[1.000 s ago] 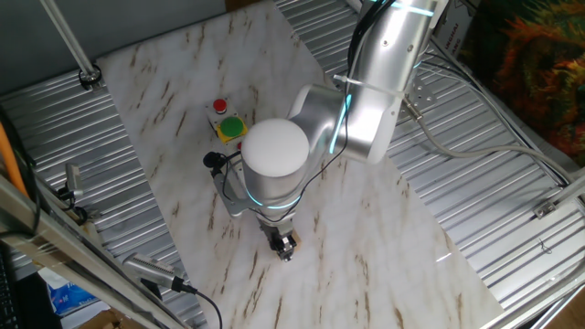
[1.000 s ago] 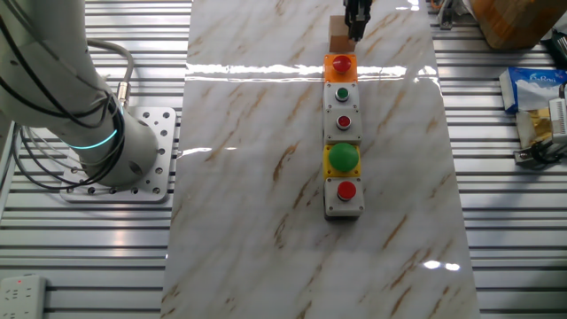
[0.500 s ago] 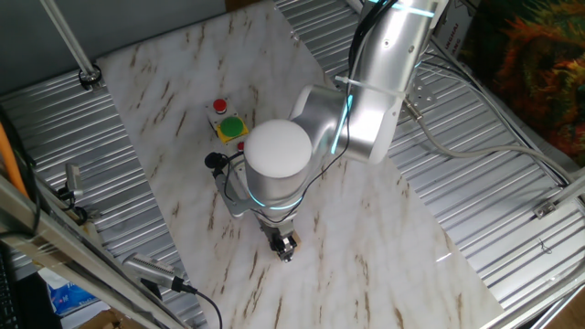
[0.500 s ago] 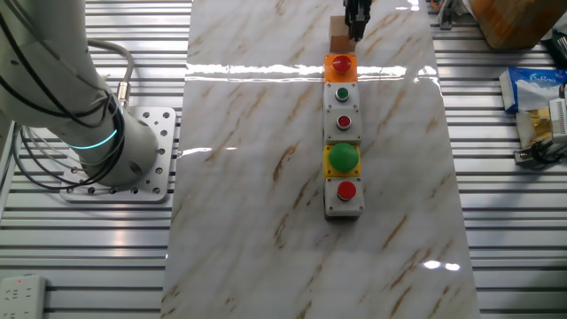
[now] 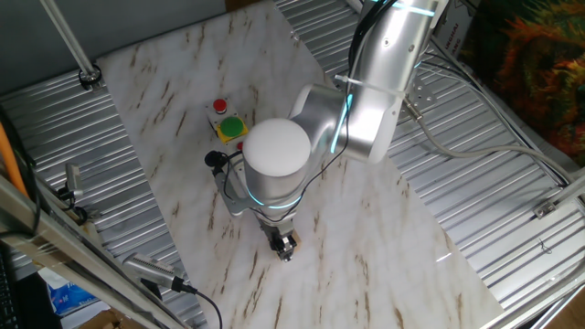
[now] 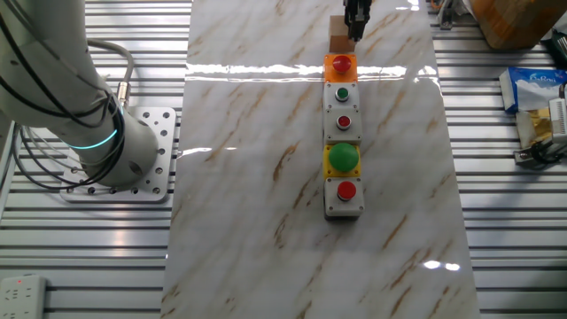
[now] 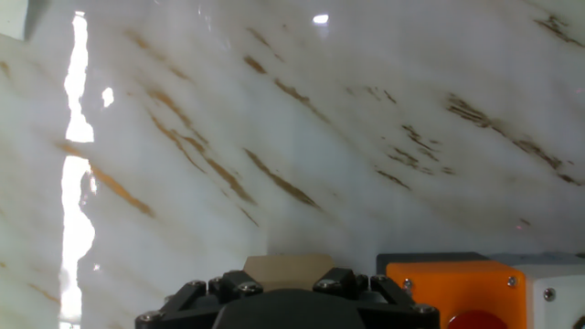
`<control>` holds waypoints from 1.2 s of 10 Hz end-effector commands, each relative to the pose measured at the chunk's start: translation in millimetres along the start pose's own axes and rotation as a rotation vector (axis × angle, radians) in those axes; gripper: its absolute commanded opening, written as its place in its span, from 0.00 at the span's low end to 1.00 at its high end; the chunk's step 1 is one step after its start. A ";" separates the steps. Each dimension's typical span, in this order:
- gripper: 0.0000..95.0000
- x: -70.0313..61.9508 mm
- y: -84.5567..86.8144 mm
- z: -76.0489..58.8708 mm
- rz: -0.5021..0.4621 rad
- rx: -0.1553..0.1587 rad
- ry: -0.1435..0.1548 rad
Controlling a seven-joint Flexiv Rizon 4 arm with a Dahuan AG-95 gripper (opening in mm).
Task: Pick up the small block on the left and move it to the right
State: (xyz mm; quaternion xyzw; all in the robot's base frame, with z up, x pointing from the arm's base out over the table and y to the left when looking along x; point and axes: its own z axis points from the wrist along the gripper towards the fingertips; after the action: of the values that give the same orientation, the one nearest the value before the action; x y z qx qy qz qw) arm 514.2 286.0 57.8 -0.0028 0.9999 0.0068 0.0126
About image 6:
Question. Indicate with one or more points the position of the grey box small red button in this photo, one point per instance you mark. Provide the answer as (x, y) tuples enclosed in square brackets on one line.
[(343, 122)]

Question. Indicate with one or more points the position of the silver ribbed camera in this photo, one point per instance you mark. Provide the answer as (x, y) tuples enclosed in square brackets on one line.
[(559, 119)]

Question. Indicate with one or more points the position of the white power strip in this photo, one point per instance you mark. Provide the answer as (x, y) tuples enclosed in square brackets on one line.
[(22, 297)]

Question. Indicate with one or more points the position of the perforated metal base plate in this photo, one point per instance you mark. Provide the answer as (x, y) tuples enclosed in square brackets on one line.
[(163, 133)]

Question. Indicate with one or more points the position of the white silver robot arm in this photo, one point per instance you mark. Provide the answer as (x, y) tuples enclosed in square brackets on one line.
[(44, 66)]

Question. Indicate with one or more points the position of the small tan wooden block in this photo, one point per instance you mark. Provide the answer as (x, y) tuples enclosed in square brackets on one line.
[(336, 41)]

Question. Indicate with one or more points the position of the yellow box green mushroom button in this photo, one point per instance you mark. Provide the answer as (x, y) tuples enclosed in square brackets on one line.
[(343, 157)]

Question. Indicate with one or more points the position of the metal camera clamp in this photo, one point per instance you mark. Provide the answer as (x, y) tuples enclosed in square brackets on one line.
[(525, 157)]

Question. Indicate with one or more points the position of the brown cardboard box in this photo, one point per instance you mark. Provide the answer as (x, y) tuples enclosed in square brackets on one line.
[(522, 22)]

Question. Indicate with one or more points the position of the orange box red button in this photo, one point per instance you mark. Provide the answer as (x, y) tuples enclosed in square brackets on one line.
[(332, 75)]

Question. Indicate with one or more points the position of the blue tissue pack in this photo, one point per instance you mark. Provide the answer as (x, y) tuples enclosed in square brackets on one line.
[(531, 88)]

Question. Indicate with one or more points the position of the white marble pattern mat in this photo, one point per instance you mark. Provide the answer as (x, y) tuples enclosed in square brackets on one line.
[(248, 177)]

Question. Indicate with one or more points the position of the grey box large red button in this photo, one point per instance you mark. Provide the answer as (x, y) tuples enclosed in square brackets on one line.
[(345, 191)]

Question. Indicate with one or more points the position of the gold foil wrapper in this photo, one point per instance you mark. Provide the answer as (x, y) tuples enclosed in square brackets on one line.
[(538, 124)]

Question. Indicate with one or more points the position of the metal clamp bracket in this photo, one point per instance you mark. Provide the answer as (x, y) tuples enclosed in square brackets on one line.
[(446, 15)]

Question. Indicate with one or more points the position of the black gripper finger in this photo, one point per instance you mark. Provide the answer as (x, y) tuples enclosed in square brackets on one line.
[(351, 17), (364, 15)]

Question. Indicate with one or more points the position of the grey box green button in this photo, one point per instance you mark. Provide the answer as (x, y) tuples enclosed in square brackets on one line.
[(340, 94)]

